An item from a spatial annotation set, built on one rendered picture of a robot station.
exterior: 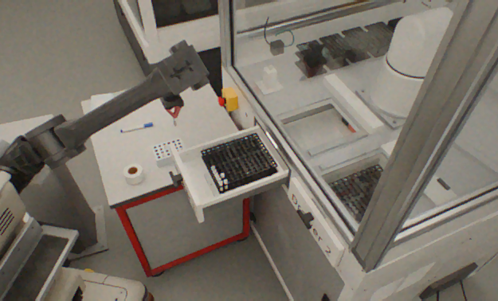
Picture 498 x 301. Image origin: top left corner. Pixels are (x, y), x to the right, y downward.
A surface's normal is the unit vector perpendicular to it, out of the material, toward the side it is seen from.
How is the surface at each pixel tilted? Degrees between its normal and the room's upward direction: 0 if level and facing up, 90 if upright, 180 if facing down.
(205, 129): 0
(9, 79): 0
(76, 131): 64
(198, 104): 0
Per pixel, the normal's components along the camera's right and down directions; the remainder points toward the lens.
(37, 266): 0.00, -0.65
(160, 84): -0.15, 0.39
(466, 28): -0.91, 0.32
